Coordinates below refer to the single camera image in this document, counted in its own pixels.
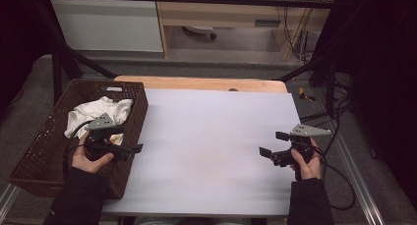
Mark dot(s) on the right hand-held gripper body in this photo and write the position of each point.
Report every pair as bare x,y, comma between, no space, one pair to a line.
303,143

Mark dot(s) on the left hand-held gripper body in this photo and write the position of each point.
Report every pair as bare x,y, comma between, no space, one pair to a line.
98,143

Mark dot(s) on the brown wicker basket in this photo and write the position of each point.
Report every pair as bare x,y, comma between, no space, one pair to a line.
42,153

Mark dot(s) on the person's left hand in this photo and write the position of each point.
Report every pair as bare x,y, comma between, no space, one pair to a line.
83,161

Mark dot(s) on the person's right hand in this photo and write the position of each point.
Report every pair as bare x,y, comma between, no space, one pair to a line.
309,169

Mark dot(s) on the white orange printed cloth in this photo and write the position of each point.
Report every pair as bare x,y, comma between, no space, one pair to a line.
117,139

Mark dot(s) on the yellow black tool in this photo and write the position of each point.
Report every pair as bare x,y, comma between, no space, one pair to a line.
305,94

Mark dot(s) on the black metal stand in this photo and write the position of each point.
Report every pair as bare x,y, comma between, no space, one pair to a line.
57,74
331,87

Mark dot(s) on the white table mat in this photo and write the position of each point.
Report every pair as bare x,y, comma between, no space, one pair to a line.
203,153

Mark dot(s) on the wooden table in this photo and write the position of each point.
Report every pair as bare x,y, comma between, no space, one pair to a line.
196,83

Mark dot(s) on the dark curtain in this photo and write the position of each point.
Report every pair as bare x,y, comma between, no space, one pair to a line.
383,87
19,38

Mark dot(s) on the white cabinet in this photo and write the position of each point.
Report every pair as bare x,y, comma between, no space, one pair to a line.
105,25

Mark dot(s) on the white chair base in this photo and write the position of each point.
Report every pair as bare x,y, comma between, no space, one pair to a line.
200,29

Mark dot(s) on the wooden desk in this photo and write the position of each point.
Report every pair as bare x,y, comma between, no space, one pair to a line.
229,13

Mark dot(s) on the aluminium rail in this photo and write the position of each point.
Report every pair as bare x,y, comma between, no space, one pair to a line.
360,185
8,198

